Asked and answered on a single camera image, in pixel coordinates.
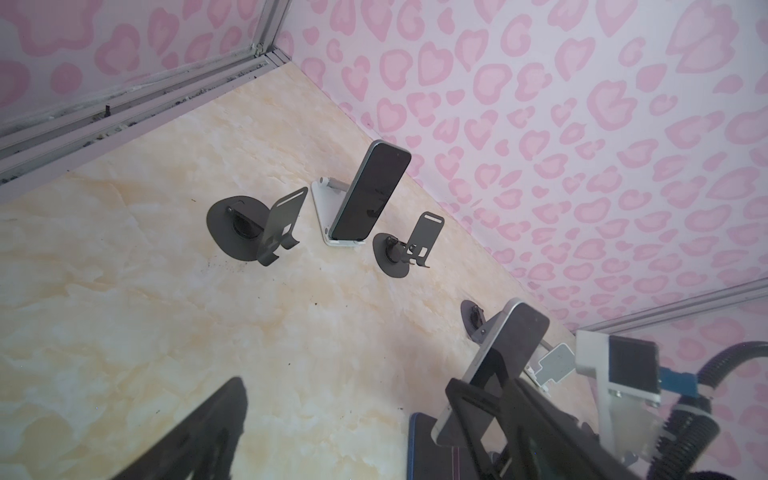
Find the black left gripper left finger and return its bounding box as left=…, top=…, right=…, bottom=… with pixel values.
left=115, top=377, right=248, bottom=479

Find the dark round phone stand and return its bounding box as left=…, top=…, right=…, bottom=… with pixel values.
left=460, top=300, right=486, bottom=345
left=206, top=187, right=308, bottom=267

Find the aluminium frame post back right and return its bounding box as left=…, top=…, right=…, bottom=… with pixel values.
left=580, top=279, right=767, bottom=334

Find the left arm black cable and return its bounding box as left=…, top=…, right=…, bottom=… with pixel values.
left=644, top=340, right=768, bottom=480

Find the aluminium frame post back left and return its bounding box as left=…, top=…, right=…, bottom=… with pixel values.
left=251, top=0, right=292, bottom=57

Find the blue-edged smartphone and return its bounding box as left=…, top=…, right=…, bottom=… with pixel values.
left=406, top=412, right=477, bottom=480

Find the aluminium frame post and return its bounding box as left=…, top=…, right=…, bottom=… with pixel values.
left=580, top=279, right=767, bottom=334
left=251, top=0, right=292, bottom=57

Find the dark round front phone stand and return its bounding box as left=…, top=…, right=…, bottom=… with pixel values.
left=206, top=187, right=308, bottom=267

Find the white folding phone stand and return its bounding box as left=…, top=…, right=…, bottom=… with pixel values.
left=523, top=340, right=575, bottom=392
left=310, top=175, right=397, bottom=247

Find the dark round stand back left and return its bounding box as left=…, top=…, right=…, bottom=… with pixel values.
left=372, top=212, right=445, bottom=279

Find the white folding phone stand left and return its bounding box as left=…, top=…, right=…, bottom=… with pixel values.
left=310, top=175, right=397, bottom=247

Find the green-edged smartphone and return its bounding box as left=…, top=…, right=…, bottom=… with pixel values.
left=328, top=140, right=412, bottom=242

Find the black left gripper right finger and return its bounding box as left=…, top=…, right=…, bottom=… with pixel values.
left=499, top=379, right=636, bottom=479

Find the silver smartphone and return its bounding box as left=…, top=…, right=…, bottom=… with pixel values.
left=431, top=298, right=550, bottom=448

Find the dark round phone stand centre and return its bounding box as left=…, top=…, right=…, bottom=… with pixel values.
left=460, top=300, right=486, bottom=345

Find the white folding phone stand right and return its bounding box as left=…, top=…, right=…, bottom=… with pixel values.
left=523, top=340, right=575, bottom=392

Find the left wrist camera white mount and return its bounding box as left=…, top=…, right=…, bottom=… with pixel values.
left=575, top=330, right=700, bottom=461

